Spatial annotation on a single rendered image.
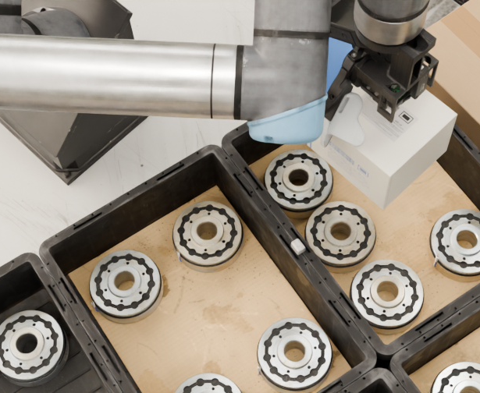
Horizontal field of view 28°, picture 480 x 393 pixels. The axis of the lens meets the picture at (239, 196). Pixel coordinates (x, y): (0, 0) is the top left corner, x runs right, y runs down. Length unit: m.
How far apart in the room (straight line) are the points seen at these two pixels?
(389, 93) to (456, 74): 0.51
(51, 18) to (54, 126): 0.18
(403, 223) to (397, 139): 0.32
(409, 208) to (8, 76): 0.72
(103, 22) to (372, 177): 0.53
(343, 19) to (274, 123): 0.20
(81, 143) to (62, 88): 0.67
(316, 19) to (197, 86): 0.13
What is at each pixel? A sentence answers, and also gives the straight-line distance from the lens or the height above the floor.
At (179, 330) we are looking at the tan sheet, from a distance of 1.41.
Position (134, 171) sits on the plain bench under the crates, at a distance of 1.67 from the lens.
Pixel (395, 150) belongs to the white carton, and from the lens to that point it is 1.17.
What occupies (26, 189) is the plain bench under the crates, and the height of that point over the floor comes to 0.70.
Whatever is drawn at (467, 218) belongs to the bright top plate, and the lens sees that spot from 1.46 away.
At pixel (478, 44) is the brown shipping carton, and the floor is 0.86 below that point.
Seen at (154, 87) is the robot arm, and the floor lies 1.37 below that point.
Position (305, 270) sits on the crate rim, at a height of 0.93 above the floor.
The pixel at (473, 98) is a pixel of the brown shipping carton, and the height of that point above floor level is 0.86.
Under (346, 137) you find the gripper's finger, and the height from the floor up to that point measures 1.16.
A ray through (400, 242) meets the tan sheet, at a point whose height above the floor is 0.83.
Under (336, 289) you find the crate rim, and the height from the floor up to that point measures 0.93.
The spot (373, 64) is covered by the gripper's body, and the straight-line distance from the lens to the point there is 1.10.
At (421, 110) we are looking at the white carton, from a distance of 1.20.
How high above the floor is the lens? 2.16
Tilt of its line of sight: 63 degrees down
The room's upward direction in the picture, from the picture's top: 5 degrees counter-clockwise
